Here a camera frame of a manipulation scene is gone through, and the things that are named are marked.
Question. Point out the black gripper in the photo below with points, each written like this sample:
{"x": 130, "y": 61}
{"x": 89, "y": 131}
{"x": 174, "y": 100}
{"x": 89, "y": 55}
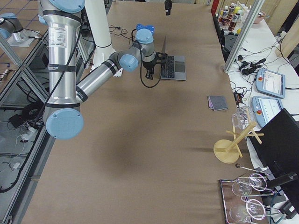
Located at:
{"x": 148, "y": 65}
{"x": 167, "y": 5}

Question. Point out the grey laptop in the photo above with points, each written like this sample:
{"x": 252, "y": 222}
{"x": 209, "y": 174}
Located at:
{"x": 175, "y": 66}

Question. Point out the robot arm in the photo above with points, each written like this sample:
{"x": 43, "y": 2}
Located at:
{"x": 10, "y": 25}
{"x": 64, "y": 18}

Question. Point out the folded grey cloth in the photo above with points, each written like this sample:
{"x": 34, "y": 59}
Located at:
{"x": 217, "y": 103}

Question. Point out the glass mug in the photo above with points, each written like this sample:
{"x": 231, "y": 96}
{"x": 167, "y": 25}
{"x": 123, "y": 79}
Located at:
{"x": 243, "y": 117}

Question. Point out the wooden mug tree stand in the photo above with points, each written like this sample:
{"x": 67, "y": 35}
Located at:
{"x": 228, "y": 151}

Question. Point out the teach pendant tablet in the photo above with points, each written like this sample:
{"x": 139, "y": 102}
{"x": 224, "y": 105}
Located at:
{"x": 265, "y": 108}
{"x": 271, "y": 83}

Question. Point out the black monitor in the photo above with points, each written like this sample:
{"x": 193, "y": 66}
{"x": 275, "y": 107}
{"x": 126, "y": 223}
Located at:
{"x": 279, "y": 150}

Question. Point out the wine glass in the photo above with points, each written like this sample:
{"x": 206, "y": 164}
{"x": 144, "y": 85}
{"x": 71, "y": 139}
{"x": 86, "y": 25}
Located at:
{"x": 243, "y": 186}
{"x": 248, "y": 213}

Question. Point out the black tray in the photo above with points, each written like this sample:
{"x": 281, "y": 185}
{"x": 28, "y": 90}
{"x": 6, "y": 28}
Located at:
{"x": 229, "y": 199}

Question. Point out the copper wire rack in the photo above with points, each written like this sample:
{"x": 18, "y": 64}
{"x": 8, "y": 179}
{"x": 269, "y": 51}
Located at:
{"x": 229, "y": 20}

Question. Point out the aluminium frame post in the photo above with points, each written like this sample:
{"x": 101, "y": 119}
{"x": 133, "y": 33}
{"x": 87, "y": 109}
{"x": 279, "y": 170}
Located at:
{"x": 253, "y": 12}

